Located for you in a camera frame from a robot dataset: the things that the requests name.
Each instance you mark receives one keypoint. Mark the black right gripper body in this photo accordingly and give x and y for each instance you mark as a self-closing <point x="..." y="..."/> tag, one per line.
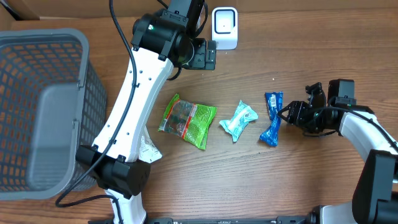
<point x="303" y="116"/>

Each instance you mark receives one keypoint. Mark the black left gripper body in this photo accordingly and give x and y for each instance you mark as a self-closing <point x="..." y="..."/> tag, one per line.
<point x="203" y="58"/>

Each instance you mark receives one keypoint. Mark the blue snack packet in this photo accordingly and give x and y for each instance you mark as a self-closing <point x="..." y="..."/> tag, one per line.
<point x="274" y="105"/>

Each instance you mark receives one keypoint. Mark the teal tissue packet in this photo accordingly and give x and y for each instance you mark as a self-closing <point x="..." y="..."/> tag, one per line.
<point x="243" y="115"/>

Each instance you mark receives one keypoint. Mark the green snack bag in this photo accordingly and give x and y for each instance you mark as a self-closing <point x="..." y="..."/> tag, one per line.
<point x="189" y="121"/>

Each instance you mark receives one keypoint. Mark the white tube gold cap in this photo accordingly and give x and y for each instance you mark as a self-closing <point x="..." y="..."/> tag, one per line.
<point x="148" y="152"/>

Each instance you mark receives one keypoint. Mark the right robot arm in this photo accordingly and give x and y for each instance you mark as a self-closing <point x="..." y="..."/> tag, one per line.
<point x="336" y="111"/>

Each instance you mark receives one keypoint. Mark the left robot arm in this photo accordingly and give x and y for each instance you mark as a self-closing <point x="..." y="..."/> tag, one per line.
<point x="162" y="44"/>

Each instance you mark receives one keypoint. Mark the white barcode scanner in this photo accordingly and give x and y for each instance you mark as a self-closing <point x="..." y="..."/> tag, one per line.
<point x="224" y="22"/>

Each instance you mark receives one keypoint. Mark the grey plastic basket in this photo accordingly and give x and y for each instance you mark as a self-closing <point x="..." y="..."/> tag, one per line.
<point x="52" y="102"/>

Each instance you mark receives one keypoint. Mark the black table edge rail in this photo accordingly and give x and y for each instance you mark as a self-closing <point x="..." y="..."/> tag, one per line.
<point x="224" y="220"/>

